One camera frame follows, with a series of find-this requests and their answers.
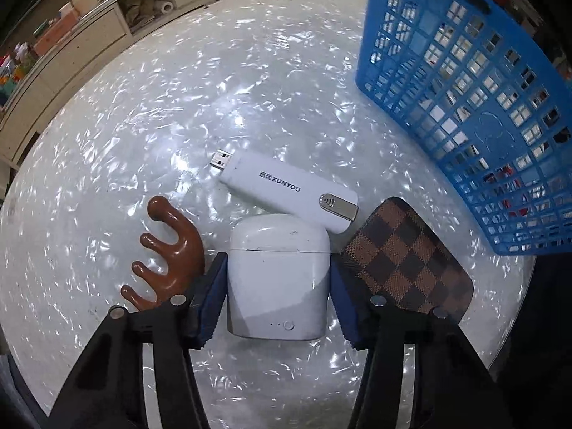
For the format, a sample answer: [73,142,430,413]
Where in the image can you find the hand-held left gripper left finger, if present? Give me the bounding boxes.
[45,252,230,429]

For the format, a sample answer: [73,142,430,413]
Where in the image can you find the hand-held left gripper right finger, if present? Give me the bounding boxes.
[328,255,514,429]

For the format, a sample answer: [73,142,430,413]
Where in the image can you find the brown wooden massage comb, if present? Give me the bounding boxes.
[120,196,206,311]

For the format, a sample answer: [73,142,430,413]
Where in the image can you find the white earbuds case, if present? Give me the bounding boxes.
[226,213,331,341]

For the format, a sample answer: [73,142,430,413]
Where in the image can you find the brown checkered case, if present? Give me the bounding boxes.
[340,197,474,322]

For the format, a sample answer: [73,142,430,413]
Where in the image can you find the white usb dongle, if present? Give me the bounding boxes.
[211,148,359,234]

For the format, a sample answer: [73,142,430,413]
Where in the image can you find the blue plastic basket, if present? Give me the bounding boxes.
[355,0,572,256]

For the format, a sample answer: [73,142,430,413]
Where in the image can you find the cream tv cabinet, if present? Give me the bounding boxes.
[0,0,220,171]

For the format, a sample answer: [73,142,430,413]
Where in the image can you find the brown paper bags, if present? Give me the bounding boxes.
[120,0,157,28]

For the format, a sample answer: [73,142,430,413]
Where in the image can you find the pile of small boxes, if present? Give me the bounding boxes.
[0,40,41,108]

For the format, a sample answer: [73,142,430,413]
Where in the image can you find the pink box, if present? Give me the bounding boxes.
[33,2,81,56]

